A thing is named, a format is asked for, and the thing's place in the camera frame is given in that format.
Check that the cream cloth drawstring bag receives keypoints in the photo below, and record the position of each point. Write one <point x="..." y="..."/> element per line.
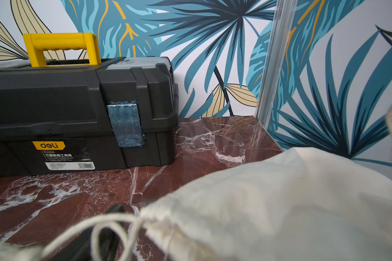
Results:
<point x="304" y="204"/>

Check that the black plastic toolbox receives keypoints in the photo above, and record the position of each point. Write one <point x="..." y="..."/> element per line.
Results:
<point x="73" y="116"/>

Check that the yellow toolbox handle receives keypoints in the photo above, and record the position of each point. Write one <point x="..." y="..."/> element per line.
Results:
<point x="37" y="44"/>

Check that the aluminium corner post right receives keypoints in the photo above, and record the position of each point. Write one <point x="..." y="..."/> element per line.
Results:
<point x="282" y="22"/>

